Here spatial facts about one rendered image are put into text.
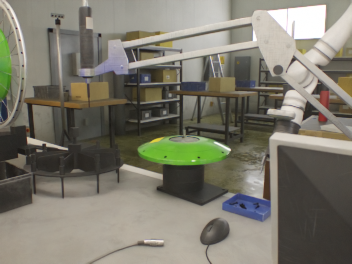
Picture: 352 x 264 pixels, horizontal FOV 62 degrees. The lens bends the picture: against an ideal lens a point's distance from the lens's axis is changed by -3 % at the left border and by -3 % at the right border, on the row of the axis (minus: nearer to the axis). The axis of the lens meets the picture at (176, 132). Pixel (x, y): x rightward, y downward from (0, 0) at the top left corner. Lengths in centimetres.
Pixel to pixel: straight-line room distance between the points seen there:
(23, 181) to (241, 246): 65
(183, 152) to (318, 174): 66
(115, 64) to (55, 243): 47
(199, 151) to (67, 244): 45
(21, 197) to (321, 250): 87
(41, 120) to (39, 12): 189
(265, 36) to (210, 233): 47
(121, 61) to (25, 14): 510
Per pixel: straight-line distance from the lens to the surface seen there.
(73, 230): 85
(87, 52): 88
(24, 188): 103
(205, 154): 92
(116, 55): 82
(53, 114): 600
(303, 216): 32
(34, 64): 583
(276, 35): 73
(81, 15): 89
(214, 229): 77
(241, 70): 1048
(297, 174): 30
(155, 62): 78
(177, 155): 91
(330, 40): 105
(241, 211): 90
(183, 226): 83
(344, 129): 76
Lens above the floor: 131
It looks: 11 degrees down
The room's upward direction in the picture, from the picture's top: straight up
